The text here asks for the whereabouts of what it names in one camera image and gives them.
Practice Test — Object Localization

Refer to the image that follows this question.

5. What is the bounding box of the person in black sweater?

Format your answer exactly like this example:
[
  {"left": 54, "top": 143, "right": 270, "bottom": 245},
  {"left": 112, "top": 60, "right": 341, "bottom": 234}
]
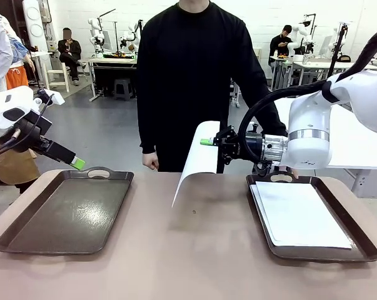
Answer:
[{"left": 136, "top": 0, "right": 289, "bottom": 173}]

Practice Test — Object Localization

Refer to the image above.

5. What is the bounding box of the person's right hand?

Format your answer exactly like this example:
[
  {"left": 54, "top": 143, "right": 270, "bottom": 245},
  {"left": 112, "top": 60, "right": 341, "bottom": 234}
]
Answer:
[{"left": 143, "top": 152, "right": 160, "bottom": 171}]

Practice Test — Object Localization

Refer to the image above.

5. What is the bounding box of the seated person looking at phone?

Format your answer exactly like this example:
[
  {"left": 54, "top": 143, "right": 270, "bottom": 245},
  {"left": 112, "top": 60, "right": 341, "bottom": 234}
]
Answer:
[{"left": 269, "top": 24, "right": 294, "bottom": 60}]

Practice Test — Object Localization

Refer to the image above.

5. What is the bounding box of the long white background desk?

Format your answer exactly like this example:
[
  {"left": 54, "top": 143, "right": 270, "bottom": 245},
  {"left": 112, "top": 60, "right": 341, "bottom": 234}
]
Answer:
[{"left": 269, "top": 56, "right": 377, "bottom": 94}]

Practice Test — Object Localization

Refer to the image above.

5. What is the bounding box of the seated person in black jacket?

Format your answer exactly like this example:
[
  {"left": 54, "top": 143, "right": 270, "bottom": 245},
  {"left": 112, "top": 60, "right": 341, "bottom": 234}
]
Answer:
[{"left": 57, "top": 27, "right": 87, "bottom": 87}]

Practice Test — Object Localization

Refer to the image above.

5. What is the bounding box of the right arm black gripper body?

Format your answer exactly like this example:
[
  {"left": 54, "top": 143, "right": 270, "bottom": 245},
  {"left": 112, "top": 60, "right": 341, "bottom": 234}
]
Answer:
[{"left": 237, "top": 131, "right": 264, "bottom": 160}]

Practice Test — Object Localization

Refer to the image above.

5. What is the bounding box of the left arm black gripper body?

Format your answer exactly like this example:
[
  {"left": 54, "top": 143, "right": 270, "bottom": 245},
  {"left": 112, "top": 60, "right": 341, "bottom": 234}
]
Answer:
[{"left": 14, "top": 116, "right": 54, "bottom": 154}]

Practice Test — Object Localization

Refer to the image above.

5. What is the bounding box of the white background arm with cable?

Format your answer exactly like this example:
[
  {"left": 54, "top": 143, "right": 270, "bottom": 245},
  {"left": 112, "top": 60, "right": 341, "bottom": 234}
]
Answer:
[{"left": 119, "top": 20, "right": 144, "bottom": 54}]

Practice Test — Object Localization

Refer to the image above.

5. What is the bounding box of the white wooden chair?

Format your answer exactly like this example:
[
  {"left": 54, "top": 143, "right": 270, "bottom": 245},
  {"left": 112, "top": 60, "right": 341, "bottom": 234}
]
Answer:
[{"left": 46, "top": 61, "right": 71, "bottom": 94}]

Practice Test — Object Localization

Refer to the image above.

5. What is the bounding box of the white side table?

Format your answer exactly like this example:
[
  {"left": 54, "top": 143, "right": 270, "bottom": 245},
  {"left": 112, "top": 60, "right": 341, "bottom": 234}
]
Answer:
[{"left": 274, "top": 98, "right": 377, "bottom": 169}]

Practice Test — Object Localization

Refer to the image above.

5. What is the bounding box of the tall white unit with circles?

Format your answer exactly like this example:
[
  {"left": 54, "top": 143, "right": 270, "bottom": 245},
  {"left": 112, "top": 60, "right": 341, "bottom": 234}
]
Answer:
[{"left": 21, "top": 0, "right": 49, "bottom": 53}]

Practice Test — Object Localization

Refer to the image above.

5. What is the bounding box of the small white desk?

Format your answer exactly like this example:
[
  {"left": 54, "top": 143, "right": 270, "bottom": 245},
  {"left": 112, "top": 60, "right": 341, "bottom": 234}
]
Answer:
[{"left": 28, "top": 51, "right": 54, "bottom": 90}]

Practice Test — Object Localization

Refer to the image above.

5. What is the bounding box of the black-sleeved left forearm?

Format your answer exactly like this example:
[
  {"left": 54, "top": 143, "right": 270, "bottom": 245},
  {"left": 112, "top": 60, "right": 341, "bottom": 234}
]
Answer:
[{"left": 249, "top": 93, "right": 288, "bottom": 137}]

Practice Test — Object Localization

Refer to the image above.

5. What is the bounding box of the figure in orange shorts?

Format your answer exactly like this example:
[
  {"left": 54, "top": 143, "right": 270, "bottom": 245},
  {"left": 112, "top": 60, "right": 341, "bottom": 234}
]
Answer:
[{"left": 5, "top": 39, "right": 36, "bottom": 90}]

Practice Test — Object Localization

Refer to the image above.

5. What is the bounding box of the person's left hand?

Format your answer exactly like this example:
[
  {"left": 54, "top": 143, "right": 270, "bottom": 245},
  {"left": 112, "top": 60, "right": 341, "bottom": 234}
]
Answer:
[{"left": 280, "top": 166, "right": 300, "bottom": 179}]

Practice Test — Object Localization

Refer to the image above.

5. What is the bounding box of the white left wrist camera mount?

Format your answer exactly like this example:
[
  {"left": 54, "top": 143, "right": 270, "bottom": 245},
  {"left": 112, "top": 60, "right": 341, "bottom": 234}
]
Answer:
[{"left": 34, "top": 88, "right": 66, "bottom": 106}]

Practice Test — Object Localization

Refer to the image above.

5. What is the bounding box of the black tripod stand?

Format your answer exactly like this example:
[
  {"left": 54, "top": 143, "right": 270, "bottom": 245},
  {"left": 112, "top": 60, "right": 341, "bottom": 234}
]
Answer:
[{"left": 30, "top": 62, "right": 59, "bottom": 101}]

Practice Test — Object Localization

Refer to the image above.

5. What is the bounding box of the brown plastic serving tray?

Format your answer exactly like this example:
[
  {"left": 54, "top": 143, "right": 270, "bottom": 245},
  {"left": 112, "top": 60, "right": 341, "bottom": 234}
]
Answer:
[
  {"left": 0, "top": 166, "right": 135, "bottom": 256},
  {"left": 246, "top": 173, "right": 377, "bottom": 263}
]

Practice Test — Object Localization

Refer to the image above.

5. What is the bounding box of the black-sleeved right forearm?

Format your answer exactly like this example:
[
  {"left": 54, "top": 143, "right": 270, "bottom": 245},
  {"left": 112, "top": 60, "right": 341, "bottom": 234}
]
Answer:
[{"left": 137, "top": 102, "right": 158, "bottom": 154}]

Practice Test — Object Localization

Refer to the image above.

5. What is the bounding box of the white desk with black frame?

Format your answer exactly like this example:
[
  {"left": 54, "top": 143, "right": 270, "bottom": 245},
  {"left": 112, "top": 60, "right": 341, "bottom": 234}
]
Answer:
[{"left": 87, "top": 57, "right": 139, "bottom": 103}]

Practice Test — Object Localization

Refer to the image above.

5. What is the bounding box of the black braided cable bundle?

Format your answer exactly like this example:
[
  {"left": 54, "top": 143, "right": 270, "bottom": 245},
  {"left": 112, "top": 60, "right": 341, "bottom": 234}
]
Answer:
[{"left": 239, "top": 27, "right": 377, "bottom": 176}]

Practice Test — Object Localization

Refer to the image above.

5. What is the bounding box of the white wheeled stand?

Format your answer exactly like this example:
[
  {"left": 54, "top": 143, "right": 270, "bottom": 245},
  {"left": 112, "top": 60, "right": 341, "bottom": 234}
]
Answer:
[{"left": 230, "top": 77, "right": 243, "bottom": 109}]

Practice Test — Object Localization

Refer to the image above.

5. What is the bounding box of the grey plastic stool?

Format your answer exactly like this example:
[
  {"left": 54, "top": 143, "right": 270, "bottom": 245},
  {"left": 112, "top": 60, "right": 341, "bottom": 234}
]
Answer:
[{"left": 114, "top": 77, "right": 133, "bottom": 101}]

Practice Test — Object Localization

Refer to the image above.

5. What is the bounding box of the tall black pole stand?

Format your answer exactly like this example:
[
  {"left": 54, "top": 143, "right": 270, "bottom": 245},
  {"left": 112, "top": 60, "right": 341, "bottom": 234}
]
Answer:
[{"left": 327, "top": 23, "right": 348, "bottom": 76}]

